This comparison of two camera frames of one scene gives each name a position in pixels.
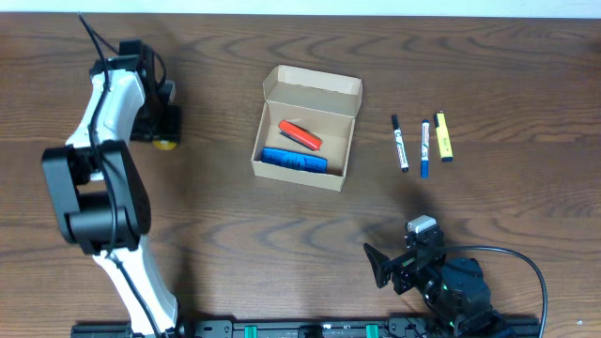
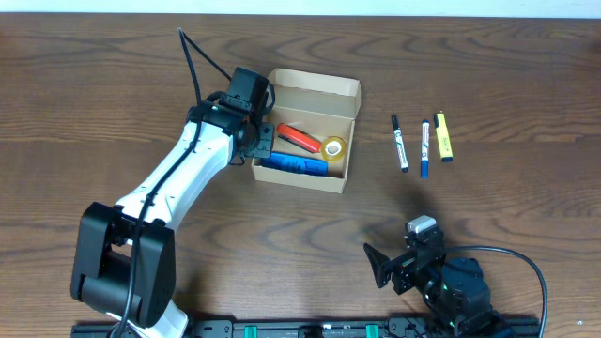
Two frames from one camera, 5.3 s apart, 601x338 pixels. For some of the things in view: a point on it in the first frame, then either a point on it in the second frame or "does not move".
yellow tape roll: x=164 y=145 → x=332 y=148
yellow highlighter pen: x=444 y=142 does not move
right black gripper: x=404 y=266 does not move
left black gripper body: x=161 y=118 → x=260 y=138
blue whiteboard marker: x=424 y=149 does not move
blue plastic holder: x=295 y=160 does not move
